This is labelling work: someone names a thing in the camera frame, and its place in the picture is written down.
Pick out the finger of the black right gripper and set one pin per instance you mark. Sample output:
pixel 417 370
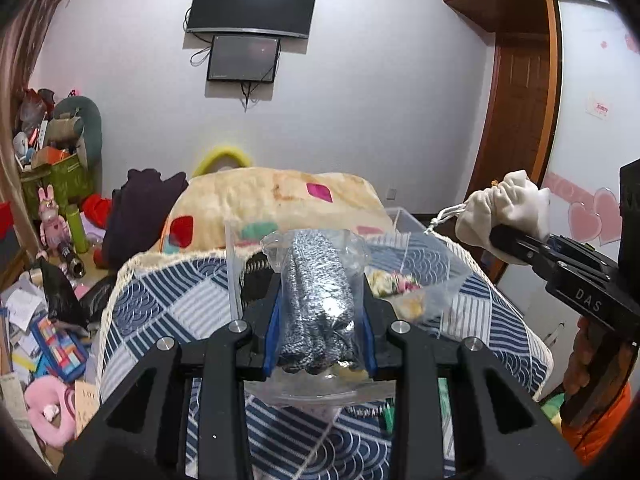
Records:
pixel 525 248

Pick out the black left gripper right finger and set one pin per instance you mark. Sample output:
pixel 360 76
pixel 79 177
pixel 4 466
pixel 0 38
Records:
pixel 499 431

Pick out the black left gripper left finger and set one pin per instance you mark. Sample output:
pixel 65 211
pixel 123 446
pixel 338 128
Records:
pixel 179 394

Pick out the white drawstring pouch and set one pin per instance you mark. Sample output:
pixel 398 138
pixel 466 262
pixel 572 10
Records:
pixel 515 201

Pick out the bagged grey knit cloth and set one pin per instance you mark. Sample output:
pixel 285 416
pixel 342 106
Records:
pixel 321 307

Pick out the orange gloved right hand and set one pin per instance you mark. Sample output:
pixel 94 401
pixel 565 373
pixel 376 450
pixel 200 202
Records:
pixel 590 439

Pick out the floral fabric piece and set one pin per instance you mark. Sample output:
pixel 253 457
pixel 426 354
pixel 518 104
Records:
pixel 402 291

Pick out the blue white patterned tablecloth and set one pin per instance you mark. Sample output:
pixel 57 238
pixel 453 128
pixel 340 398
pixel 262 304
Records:
pixel 318 414

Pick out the clear plastic storage box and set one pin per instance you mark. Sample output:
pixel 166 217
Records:
pixel 408 249

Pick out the white sliding wardrobe door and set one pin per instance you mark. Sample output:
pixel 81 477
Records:
pixel 591 127

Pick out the brown wooden door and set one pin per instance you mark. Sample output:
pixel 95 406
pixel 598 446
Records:
pixel 516 109

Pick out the pink plush toy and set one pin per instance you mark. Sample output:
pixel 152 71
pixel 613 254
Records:
pixel 50 411

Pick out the dark purple garment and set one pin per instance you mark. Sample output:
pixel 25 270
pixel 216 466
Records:
pixel 139 210

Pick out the red object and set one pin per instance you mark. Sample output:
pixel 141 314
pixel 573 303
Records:
pixel 97 210

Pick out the pink rabbit doll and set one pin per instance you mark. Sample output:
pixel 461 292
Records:
pixel 54 230

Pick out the green bottle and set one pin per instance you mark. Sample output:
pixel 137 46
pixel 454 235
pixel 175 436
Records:
pixel 77 231

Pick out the yellow fuzzy hoop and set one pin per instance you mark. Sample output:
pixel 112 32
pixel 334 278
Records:
pixel 222 157

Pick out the green cardboard box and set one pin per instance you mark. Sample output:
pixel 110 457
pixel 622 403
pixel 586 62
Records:
pixel 72 184

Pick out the grey green neck pillow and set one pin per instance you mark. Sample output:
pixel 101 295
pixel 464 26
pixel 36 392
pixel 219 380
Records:
pixel 77 125

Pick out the small black monitor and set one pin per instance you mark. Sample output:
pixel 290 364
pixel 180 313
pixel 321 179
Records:
pixel 243 59

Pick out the large curved black television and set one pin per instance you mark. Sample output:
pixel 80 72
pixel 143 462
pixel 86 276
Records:
pixel 284 18

